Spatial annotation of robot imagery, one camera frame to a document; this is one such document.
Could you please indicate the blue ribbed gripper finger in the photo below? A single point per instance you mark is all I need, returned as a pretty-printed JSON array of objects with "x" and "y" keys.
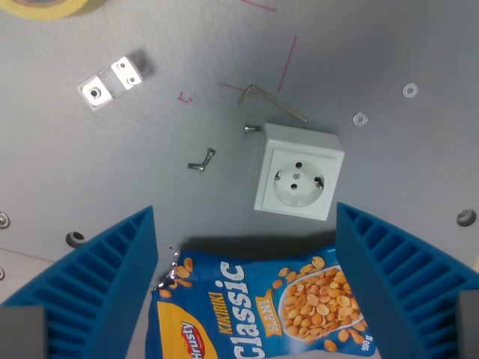
[
  {"x": 93, "y": 284},
  {"x": 396, "y": 276}
]

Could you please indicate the blue peanut snack bag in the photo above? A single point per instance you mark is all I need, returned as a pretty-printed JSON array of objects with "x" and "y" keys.
[{"x": 258, "y": 306}]

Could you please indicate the metal washer lower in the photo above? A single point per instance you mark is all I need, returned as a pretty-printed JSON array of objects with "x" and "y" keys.
[{"x": 360, "y": 119}]

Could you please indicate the clear plastic washer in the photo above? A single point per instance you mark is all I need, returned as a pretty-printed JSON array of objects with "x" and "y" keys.
[{"x": 410, "y": 90}]

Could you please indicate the metal hex allen key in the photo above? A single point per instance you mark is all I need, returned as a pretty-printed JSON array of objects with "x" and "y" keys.
[{"x": 270, "y": 100}]

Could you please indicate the yellow tape roll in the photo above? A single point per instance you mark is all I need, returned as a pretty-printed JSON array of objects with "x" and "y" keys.
[{"x": 48, "y": 8}]

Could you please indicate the white wall power socket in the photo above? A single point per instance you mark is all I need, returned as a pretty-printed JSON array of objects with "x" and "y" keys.
[{"x": 297, "y": 175}]

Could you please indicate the silver aluminium angle bracket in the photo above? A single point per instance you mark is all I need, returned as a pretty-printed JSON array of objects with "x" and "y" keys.
[{"x": 112, "y": 82}]

